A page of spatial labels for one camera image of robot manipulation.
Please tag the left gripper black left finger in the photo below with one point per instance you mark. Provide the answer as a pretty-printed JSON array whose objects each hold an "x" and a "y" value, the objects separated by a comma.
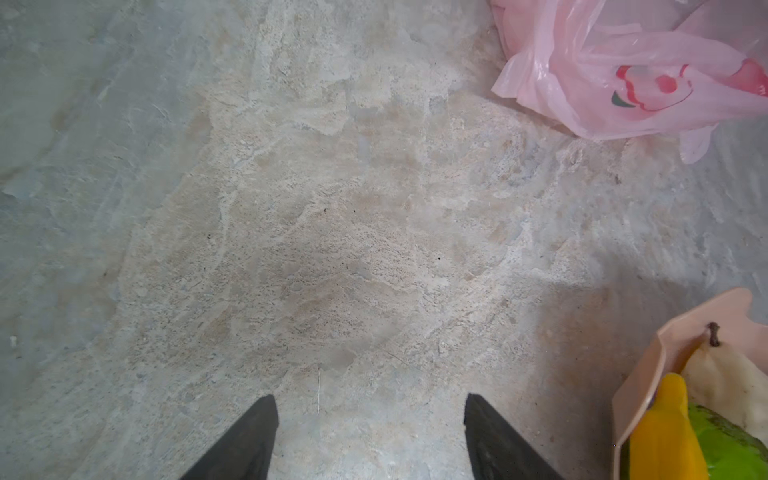
[{"x": 245, "y": 450}]

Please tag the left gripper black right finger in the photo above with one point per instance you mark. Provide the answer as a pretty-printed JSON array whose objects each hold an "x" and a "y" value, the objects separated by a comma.
[{"x": 496, "y": 450}]

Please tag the yellow fake banana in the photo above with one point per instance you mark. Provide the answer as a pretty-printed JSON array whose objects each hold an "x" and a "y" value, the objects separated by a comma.
[{"x": 663, "y": 444}]

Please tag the pink scalloped bowl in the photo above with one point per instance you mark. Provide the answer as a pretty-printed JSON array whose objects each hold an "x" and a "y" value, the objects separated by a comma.
[{"x": 669, "y": 350}]

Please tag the cream fake garlic bulb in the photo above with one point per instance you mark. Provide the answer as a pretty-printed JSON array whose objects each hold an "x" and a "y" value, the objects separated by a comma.
[{"x": 722, "y": 379}]

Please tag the green fake fruit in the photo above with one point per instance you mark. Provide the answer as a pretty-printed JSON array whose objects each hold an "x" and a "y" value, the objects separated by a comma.
[{"x": 730, "y": 452}]

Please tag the pink plastic bag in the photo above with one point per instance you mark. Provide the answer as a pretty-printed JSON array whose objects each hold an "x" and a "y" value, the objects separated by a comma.
[{"x": 618, "y": 69}]

